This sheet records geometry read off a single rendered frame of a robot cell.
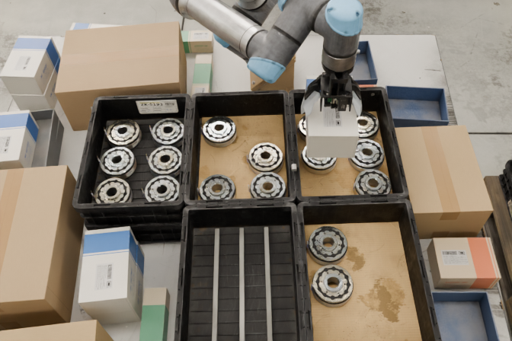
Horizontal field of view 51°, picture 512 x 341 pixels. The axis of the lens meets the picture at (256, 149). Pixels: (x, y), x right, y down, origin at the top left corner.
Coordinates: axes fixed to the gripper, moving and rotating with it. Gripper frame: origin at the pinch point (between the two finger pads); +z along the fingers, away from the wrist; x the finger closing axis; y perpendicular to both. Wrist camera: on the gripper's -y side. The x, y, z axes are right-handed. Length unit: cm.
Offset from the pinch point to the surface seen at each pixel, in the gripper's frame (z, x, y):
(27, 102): 36, -102, -34
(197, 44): 37, -44, -64
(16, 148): 26, -94, -7
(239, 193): 27.6, -24.4, 8.0
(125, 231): 23, -54, 23
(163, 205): 18, -44, 18
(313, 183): 27.6, -2.9, 4.4
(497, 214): 97, 79, -25
